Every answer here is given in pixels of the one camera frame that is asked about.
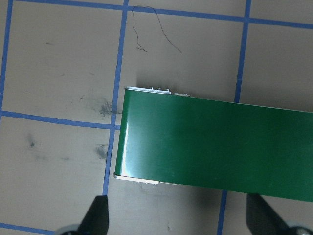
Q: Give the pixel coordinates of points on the green belt conveyor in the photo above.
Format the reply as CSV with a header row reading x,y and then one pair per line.
x,y
207,147

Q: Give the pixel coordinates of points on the thin black thread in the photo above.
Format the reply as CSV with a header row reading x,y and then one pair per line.
x,y
133,22

